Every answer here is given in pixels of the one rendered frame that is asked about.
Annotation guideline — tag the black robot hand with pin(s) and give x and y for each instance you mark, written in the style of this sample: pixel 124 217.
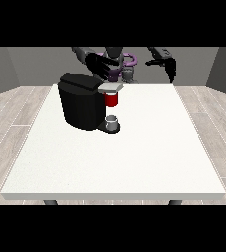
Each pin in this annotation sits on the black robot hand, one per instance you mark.
pixel 97 64
pixel 170 65

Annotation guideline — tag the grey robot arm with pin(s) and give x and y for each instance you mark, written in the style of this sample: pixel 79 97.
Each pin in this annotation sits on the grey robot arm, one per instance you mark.
pixel 160 52
pixel 80 54

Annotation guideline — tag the pale grey machine lid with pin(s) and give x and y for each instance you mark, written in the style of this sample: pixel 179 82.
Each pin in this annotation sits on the pale grey machine lid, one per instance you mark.
pixel 110 86

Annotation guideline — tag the red pod holder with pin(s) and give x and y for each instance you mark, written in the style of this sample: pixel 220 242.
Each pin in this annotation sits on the red pod holder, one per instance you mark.
pixel 111 99

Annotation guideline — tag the black coffee machine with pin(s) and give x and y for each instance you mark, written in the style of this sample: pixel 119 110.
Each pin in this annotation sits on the black coffee machine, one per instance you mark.
pixel 80 105

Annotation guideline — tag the grey robot trunk purple rings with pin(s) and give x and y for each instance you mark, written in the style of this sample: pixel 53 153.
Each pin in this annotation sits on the grey robot trunk purple rings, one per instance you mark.
pixel 127 74

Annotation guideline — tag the small grey cup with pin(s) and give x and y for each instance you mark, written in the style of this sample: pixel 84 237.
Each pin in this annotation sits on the small grey cup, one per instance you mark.
pixel 111 122

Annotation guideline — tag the dark table leg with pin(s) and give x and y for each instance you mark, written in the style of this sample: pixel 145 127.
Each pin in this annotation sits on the dark table leg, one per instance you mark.
pixel 50 201
pixel 175 201

